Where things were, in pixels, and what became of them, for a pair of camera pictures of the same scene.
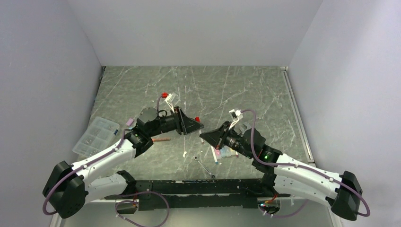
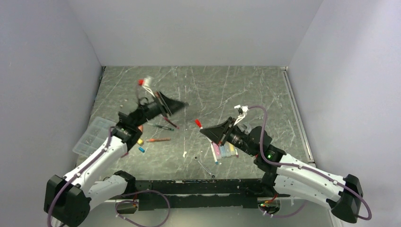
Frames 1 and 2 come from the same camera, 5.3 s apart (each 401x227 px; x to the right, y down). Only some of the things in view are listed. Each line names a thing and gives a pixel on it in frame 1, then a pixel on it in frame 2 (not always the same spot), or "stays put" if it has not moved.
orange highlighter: [228, 152] stays put
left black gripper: [183, 123] to [169, 106]
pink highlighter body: [218, 153] stays put
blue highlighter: [223, 152] stays put
